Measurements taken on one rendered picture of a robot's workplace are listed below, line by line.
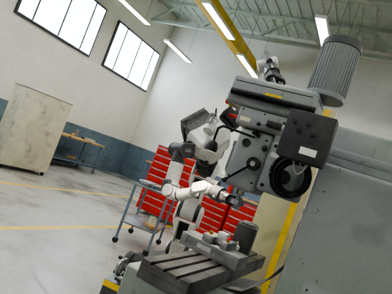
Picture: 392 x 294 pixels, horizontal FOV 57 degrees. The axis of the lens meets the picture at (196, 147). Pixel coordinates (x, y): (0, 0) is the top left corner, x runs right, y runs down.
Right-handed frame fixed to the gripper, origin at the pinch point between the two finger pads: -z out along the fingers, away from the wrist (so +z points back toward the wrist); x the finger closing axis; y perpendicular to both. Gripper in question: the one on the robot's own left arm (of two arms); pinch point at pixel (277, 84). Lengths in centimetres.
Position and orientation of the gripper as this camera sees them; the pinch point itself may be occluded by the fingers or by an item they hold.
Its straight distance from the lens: 208.0
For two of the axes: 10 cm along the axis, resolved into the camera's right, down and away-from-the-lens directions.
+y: 4.8, -6.8, -5.6
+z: -0.9, -6.7, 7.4
